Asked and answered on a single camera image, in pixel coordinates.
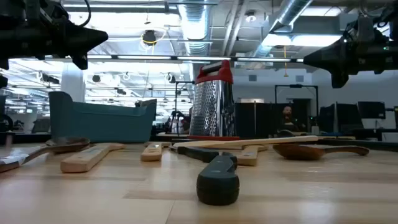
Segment black table frame rails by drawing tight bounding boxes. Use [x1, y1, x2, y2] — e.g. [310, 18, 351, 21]
[0, 132, 398, 152]

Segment long overhead light bar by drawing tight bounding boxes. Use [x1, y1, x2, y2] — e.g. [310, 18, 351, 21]
[86, 54, 305, 65]

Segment black partition panel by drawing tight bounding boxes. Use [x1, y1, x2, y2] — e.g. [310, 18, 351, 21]
[234, 102, 312, 138]

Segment black hanging cord reel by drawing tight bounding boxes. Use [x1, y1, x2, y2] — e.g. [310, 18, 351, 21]
[141, 29, 158, 47]

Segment wooden slotted spatula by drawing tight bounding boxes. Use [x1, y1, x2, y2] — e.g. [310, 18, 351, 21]
[236, 144, 269, 167]

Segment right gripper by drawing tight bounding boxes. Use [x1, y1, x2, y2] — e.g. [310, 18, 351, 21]
[303, 34, 389, 90]

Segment white building column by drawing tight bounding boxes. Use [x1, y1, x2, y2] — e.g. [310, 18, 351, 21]
[60, 62, 86, 103]

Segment yellow hanging cord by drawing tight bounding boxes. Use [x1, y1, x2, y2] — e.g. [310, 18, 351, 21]
[282, 45, 289, 78]

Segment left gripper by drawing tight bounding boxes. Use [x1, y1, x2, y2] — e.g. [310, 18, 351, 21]
[29, 0, 109, 71]

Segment wooden fork spatula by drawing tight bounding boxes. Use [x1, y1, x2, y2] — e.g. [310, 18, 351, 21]
[60, 142, 126, 174]

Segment black metal frame stand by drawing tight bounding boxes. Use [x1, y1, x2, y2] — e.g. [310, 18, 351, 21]
[174, 80, 196, 135]
[274, 83, 320, 131]

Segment dark screen panel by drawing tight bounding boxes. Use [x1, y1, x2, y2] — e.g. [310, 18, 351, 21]
[318, 103, 364, 133]

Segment steel box grater red handle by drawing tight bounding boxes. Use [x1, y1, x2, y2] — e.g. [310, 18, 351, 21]
[188, 59, 241, 141]

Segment long wooden spatula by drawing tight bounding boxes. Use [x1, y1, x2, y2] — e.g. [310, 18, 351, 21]
[172, 135, 320, 150]

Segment black handled knife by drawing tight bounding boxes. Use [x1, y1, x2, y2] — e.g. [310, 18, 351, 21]
[169, 145, 220, 164]
[196, 151, 241, 207]

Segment silver ventilation duct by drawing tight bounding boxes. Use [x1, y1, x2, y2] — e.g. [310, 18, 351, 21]
[178, 0, 212, 57]
[251, 0, 313, 58]

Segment black computer monitor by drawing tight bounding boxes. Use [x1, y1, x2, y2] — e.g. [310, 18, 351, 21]
[357, 101, 386, 120]

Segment person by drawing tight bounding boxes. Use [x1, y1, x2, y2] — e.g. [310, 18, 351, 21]
[279, 105, 307, 132]

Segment teal plastic bin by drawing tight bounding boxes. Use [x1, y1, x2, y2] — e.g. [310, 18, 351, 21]
[49, 91, 157, 144]

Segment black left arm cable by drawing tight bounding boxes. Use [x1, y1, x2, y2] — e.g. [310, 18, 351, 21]
[77, 0, 92, 28]

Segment short wooden utensil handle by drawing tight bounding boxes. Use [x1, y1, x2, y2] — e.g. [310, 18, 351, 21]
[140, 141, 172, 162]

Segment dark wooden spoon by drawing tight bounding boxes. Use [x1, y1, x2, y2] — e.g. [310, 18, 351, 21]
[272, 143, 370, 161]
[0, 136, 91, 174]

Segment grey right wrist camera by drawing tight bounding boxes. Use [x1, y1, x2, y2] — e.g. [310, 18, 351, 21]
[356, 15, 376, 40]

